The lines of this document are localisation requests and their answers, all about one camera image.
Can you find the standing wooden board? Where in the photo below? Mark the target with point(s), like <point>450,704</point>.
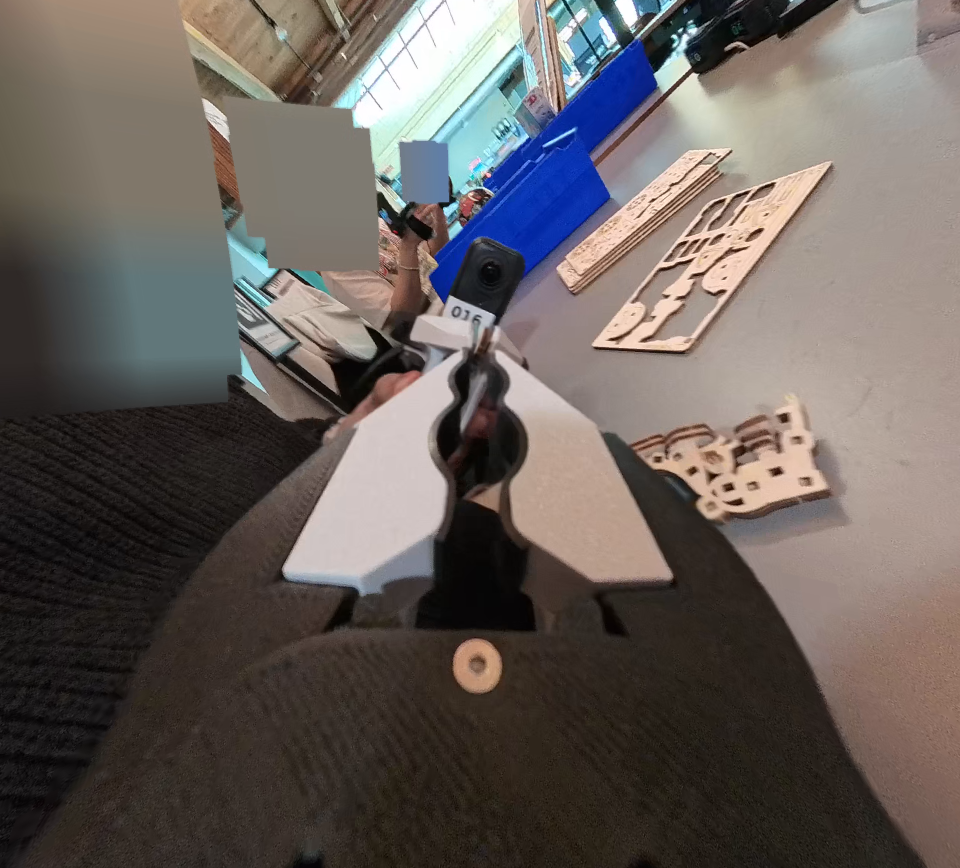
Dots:
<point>536,20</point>

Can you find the blue plastic bin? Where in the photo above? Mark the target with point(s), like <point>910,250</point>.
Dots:
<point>540,208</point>
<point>615,88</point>
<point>514,167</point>

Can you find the person's left forearm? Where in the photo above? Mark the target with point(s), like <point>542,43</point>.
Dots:
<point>300,433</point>

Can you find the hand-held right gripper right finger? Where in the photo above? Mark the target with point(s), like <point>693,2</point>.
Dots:
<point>585,508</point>

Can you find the white jacket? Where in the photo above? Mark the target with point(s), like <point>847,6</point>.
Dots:
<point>330,328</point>

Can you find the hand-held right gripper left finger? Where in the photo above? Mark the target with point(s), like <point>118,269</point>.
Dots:
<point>360,508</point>

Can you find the punched wooden puzzle sheet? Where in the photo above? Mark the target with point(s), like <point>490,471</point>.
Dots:
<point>780,208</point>

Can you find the stack of wooden puzzle sheets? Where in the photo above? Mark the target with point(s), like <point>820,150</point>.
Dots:
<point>645,215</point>

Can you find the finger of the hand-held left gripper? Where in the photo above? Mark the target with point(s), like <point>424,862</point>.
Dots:
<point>439,339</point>

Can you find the wooden puzzle model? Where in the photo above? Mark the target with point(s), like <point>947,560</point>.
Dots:
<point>750,470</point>

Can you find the person's left hand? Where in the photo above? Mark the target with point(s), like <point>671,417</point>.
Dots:
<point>382,394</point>

